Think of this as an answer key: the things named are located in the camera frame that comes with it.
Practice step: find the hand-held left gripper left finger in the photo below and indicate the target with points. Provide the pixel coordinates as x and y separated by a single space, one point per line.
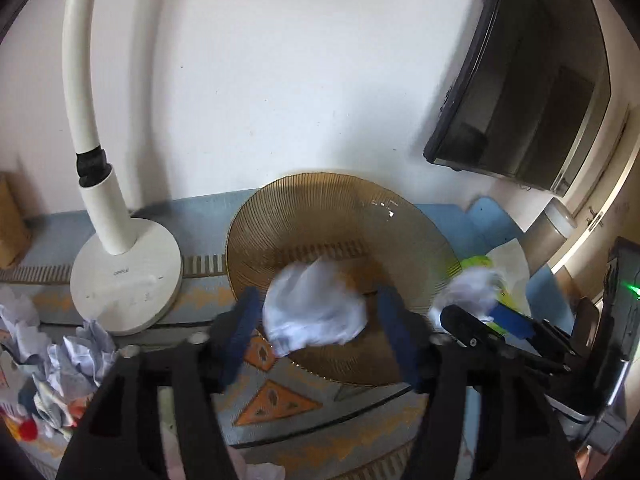
245 330

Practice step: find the beige cylindrical container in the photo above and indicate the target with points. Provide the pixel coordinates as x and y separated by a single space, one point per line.
547 230

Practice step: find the black monitor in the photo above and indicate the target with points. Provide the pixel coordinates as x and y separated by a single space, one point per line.
530 85

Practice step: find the white paper package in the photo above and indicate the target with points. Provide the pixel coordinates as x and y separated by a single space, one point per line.
512 260

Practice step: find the white desk lamp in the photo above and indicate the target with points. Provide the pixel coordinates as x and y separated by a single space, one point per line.
90 85

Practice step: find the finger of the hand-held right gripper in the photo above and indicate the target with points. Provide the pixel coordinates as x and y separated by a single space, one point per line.
465 327
512 324

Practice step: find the patterned blue table mat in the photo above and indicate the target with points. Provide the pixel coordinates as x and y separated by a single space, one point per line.
300 420

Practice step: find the brown paper bag holder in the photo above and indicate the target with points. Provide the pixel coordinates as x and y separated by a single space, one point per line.
10 220

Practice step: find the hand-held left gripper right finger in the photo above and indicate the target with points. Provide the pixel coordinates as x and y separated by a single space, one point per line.
397 345

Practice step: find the amber ribbed glass bowl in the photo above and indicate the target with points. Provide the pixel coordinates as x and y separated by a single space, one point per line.
320 220

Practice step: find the green tissue pack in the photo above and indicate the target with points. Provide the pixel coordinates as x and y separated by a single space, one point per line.
475 261

